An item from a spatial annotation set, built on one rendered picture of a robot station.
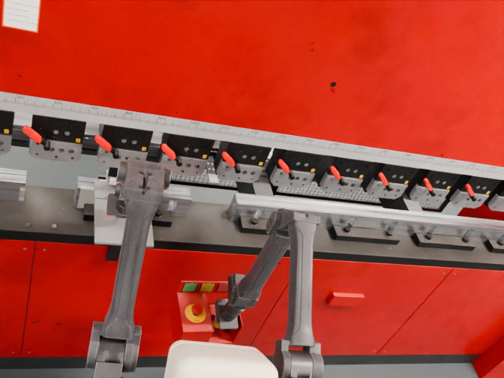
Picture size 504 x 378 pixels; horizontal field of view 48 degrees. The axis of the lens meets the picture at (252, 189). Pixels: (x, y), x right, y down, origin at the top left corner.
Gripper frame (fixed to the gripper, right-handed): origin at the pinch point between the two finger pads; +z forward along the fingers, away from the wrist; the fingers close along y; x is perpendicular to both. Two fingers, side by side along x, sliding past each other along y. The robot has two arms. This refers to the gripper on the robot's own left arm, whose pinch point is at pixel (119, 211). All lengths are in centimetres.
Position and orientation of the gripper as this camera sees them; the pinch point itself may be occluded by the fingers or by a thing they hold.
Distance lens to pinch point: 182.1
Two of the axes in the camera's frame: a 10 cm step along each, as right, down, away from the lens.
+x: 0.0, 9.6, -2.8
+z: -3.9, 2.6, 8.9
